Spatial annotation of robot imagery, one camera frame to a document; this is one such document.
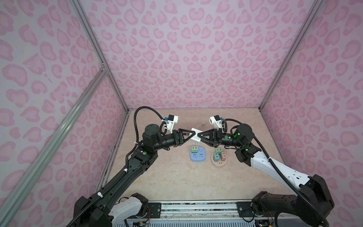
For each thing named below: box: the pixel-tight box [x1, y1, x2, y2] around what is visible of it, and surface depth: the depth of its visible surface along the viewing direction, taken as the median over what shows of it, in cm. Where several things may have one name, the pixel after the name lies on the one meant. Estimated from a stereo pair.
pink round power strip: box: [210, 153, 228, 168], surface depth 90 cm
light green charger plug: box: [191, 146, 199, 154], surface depth 90 cm
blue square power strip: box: [190, 146, 207, 162], surface depth 92 cm
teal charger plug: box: [213, 152, 220, 162], surface depth 88 cm
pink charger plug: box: [220, 151, 227, 161], surface depth 88 cm
